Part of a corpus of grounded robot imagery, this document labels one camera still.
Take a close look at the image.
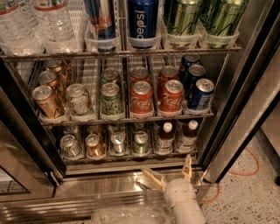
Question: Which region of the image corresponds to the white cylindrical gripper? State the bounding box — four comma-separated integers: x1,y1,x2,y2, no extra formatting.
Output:
141,155,207,224

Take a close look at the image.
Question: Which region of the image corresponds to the brown bottle white cap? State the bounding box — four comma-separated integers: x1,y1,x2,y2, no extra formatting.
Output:
177,120,198,153
155,122,174,155

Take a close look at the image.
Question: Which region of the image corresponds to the slim silver can bottom shelf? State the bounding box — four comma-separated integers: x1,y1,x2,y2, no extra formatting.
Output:
111,132,125,154

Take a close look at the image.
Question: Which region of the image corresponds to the front blue can middle shelf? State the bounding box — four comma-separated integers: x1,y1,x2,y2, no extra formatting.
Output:
187,78,214,110

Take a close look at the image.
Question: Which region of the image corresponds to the gold can bottom shelf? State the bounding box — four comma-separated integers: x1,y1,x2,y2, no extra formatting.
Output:
85,134,105,158

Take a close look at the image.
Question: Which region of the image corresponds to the gold can shelf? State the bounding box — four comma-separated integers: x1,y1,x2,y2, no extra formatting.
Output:
45,60,71,88
85,134,105,158
38,70,67,107
31,86,65,119

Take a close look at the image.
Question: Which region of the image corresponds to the front green can middle shelf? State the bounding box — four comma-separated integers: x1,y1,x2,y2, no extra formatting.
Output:
101,82,123,116

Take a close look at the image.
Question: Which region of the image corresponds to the white green can bottom shelf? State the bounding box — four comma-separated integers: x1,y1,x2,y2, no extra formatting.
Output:
59,134,81,158

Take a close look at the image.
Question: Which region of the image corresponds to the white green can shelf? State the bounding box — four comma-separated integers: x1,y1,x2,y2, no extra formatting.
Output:
66,83,94,116
59,134,81,158

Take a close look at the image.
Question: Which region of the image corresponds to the back blue can middle shelf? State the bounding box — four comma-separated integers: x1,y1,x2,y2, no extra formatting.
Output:
178,54,201,84

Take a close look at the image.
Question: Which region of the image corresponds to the back green can middle shelf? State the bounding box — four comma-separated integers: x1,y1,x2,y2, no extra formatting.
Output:
101,68,120,84

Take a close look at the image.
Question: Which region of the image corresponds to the stainless steel fridge door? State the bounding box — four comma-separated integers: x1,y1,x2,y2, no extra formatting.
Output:
200,17,280,185

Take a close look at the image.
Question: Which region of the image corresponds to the white green can middle shelf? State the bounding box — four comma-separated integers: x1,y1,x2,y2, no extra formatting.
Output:
66,83,94,116

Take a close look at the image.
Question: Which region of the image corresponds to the front gold can middle shelf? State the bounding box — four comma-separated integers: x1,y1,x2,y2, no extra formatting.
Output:
31,86,65,119

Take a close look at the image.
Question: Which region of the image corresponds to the back gold can middle shelf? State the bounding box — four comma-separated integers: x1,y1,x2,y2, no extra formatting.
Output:
45,60,71,88

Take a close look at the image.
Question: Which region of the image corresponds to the blue pepsi can top shelf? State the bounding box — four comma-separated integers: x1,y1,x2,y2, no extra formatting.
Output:
127,0,158,49

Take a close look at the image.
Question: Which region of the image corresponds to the right clear water bottle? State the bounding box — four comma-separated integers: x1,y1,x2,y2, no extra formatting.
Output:
31,0,77,54

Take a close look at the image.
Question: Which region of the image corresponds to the clear water bottle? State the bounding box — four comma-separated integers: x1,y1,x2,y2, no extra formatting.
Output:
31,0,77,54
0,0,44,56

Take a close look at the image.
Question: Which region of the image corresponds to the left clear water bottle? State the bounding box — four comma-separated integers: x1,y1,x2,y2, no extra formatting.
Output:
0,0,44,56

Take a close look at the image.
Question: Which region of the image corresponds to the clear plastic bag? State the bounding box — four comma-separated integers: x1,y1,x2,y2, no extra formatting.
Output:
90,204,176,224

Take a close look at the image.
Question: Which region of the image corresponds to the front right red cola can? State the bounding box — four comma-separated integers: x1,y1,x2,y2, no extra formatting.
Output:
160,80,184,112

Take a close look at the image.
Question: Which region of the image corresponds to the red cola can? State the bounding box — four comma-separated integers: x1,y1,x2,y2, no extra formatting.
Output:
160,80,184,112
157,66,179,97
130,66,151,84
131,81,152,114

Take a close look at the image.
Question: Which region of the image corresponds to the front left red cola can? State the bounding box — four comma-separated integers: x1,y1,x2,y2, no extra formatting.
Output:
131,81,152,114

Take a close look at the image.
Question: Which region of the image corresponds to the back right red cola can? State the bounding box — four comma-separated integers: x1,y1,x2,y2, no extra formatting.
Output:
157,66,179,97

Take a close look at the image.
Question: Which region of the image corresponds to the back left red cola can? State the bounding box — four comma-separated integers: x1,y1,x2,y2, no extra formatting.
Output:
130,66,151,84

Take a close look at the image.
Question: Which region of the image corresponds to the left green tall can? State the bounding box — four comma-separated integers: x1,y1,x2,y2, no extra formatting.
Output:
164,0,202,48

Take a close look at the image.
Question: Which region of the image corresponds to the green tall can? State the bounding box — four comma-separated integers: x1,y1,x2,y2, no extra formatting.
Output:
164,0,202,48
199,0,249,38

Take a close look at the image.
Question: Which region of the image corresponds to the right green tall can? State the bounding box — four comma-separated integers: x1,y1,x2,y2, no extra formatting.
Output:
199,0,249,38

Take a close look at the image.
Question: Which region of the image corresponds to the blue silver energy drink can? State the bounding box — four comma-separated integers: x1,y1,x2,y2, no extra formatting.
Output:
84,0,116,53

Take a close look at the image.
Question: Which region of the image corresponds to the orange cable on floor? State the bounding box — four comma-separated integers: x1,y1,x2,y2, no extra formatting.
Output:
199,148,261,206

